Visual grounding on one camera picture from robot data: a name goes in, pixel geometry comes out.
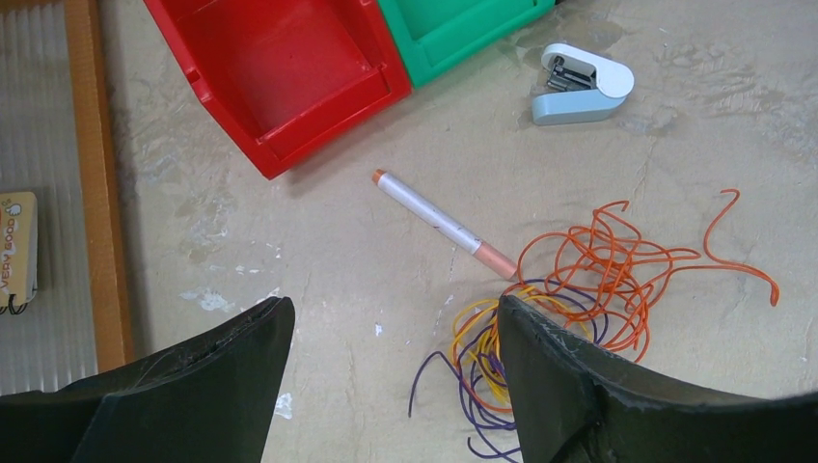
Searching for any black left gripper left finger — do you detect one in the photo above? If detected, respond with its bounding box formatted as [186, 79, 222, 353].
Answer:
[1, 297, 295, 462]

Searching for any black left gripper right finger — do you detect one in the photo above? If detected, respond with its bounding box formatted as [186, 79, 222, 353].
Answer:
[498, 296, 817, 462]

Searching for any orange cable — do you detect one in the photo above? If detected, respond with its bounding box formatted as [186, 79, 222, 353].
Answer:
[473, 188, 781, 414]

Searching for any small spiral notepad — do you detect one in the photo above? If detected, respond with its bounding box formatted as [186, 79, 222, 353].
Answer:
[1, 191, 39, 314]

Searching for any red plastic bin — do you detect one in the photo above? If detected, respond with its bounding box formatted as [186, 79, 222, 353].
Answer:
[147, 0, 412, 178]

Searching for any white stapler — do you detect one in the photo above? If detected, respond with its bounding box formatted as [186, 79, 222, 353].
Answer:
[532, 43, 635, 126]

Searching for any silver marker pink cap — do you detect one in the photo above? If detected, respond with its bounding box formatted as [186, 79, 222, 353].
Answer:
[372, 169, 517, 281]

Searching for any purple cable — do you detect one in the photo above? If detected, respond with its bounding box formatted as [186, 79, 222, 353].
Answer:
[408, 278, 610, 463]

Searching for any wooden rack frame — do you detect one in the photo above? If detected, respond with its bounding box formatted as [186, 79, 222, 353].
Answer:
[1, 1, 134, 394]

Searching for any yellow cable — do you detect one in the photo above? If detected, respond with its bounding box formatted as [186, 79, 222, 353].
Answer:
[450, 286, 592, 405]

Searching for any green plastic bin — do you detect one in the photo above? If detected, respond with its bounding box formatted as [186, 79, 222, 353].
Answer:
[378, 0, 556, 88]

